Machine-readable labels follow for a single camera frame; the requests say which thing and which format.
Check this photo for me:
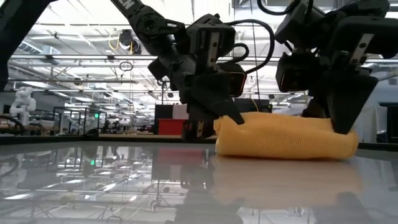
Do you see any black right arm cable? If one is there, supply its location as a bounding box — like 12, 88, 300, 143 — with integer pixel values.
257, 0, 315, 16

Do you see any black monitor screen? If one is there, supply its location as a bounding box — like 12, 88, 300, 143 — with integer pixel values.
234, 98, 273, 113

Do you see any beige hanging cloth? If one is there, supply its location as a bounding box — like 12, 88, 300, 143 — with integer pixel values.
173, 104, 189, 120

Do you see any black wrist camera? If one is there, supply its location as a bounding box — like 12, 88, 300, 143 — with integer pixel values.
275, 52, 318, 93
217, 63, 247, 98

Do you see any silver ventilation duct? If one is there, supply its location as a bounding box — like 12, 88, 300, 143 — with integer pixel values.
17, 40, 62, 56

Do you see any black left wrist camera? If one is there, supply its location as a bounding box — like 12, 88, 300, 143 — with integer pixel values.
217, 63, 247, 98

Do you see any black panel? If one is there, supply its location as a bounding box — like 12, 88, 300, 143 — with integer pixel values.
154, 104, 174, 135

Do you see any red box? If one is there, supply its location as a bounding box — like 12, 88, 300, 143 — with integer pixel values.
157, 119, 185, 136

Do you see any black curved tube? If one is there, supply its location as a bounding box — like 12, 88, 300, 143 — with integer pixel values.
0, 114, 28, 135

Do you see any black ceiling cable reel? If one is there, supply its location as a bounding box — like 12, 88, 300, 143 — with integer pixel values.
119, 29, 142, 55

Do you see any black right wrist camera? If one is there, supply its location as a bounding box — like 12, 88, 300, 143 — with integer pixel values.
275, 52, 318, 93

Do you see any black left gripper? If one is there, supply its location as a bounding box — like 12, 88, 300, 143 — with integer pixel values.
147, 14, 245, 141

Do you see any white humanoid robot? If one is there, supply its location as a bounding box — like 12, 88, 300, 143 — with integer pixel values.
9, 86, 37, 126

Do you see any black-framed glass enclosure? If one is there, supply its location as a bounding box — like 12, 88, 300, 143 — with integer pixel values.
52, 106, 108, 137

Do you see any orange microfibre towel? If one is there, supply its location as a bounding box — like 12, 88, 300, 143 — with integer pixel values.
213, 111, 359, 161

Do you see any long ceiling light bar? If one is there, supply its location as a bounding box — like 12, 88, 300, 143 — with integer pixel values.
9, 55, 398, 65

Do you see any black hanging cable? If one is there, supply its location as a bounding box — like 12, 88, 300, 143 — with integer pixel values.
251, 23, 261, 103

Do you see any white curtain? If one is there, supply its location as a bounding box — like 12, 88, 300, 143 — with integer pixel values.
354, 90, 388, 143

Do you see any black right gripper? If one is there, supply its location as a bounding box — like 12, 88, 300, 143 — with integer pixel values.
310, 15, 398, 135

